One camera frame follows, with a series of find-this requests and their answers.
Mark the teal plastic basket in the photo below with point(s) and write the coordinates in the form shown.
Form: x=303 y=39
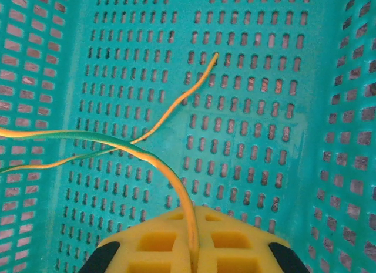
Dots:
x=311 y=108

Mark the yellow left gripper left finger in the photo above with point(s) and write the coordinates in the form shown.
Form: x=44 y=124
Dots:
x=152 y=240

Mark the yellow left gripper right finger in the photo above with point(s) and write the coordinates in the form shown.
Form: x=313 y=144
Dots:
x=235 y=240

